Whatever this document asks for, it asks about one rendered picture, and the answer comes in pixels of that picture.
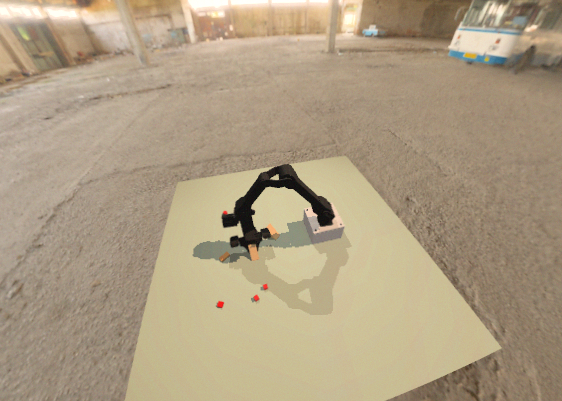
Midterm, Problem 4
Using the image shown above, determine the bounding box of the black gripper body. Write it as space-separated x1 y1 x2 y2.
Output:
230 224 271 248

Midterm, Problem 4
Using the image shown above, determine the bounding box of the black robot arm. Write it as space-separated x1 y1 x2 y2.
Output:
222 164 336 245

